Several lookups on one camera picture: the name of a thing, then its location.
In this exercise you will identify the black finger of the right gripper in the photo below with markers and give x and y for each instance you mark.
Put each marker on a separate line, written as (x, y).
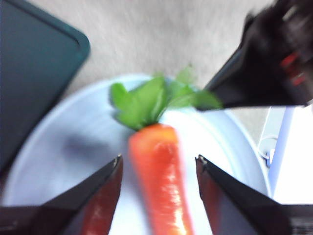
(249, 85)

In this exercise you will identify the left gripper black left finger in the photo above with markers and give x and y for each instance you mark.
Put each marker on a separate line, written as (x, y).
(61, 215)

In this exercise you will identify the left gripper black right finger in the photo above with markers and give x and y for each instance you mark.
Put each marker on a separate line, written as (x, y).
(244, 210)

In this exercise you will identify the blue round plate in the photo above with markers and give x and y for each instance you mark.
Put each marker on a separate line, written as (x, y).
(49, 176)

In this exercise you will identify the orange carrot with green leaves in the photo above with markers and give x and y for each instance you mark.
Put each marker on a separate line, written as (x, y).
(159, 171)

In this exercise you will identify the black rectangular tray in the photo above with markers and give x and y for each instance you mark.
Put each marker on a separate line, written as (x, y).
(29, 73)

